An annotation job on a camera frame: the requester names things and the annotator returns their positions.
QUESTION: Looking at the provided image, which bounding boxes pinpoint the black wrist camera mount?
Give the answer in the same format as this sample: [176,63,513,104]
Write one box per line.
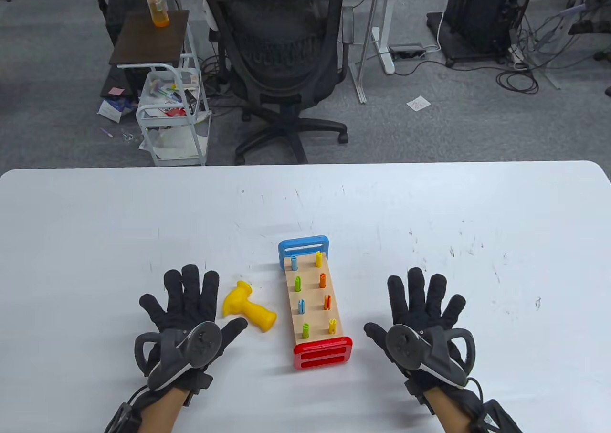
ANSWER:
[104,402,144,433]
[470,397,523,433]

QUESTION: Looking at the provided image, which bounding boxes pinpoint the grey metal frame bar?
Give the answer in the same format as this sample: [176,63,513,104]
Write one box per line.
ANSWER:
[350,0,385,104]

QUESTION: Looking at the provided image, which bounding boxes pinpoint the blue white box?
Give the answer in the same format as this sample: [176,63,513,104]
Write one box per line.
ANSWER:
[97,96,139,123]

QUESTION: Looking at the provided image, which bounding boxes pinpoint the person's right hand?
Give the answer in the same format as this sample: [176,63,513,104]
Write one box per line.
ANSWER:
[364,267,479,407]

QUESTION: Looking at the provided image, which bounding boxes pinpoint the black mesh office chair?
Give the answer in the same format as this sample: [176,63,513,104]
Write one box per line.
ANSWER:
[201,0,355,165]

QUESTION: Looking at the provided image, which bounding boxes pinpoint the white rolling cart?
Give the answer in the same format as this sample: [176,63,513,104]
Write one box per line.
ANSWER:
[117,22,212,166]

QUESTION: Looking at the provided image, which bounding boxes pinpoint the wooden rainbow hammer bench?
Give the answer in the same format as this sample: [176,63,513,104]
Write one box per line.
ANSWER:
[278,235,353,370]

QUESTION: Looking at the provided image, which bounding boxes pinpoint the yellow toy hammer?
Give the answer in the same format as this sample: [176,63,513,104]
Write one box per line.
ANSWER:
[223,281,277,332]

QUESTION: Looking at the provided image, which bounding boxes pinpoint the person's left hand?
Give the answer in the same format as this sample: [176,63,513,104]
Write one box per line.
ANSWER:
[139,264,248,407]

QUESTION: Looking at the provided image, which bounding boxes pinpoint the grey power strip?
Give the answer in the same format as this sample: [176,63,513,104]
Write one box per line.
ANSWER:
[388,44,427,60]

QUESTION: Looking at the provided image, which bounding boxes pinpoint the person's right forearm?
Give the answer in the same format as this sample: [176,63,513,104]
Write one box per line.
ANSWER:
[422,388,474,433]

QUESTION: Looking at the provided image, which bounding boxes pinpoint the white desk leg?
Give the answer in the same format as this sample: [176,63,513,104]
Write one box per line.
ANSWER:
[371,0,396,75]

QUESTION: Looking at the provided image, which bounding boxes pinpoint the brown side table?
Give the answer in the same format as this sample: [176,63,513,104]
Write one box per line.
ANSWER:
[109,10,190,67]

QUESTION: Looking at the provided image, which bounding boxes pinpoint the person's left forearm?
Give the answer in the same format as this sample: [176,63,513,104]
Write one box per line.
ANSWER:
[141,388,188,433]

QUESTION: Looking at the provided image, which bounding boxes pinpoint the orange drink bottle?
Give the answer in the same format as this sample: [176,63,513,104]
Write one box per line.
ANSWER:
[142,0,169,27]

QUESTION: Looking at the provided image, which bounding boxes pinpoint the black hand controller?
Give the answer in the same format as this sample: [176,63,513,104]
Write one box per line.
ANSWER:
[135,322,223,391]
[385,325,476,388]

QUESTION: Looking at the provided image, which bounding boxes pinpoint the black equipment cabinet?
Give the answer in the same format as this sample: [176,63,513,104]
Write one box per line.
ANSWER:
[426,0,530,67]

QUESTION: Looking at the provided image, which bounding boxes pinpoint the coiled black cable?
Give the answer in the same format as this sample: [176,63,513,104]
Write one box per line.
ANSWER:
[495,68,540,95]

